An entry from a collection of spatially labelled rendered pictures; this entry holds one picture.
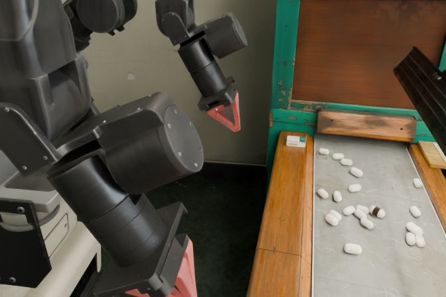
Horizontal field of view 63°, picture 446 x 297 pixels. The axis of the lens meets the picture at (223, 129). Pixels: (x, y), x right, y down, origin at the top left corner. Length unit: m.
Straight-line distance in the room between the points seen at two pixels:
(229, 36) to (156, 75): 1.54
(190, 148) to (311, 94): 0.99
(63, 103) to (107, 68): 1.98
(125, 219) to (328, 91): 1.01
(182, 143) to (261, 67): 1.79
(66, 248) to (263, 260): 0.39
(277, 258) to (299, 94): 0.63
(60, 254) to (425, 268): 0.73
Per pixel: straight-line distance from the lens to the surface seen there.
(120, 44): 2.21
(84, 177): 0.31
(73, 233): 0.84
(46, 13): 0.29
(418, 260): 0.92
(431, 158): 1.25
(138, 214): 0.33
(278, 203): 0.94
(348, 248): 0.87
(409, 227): 0.97
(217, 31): 0.68
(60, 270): 0.78
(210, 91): 0.71
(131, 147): 0.28
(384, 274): 0.86
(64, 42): 0.31
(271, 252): 0.81
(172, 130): 0.28
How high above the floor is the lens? 1.33
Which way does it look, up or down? 26 degrees down
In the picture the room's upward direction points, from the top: straight up
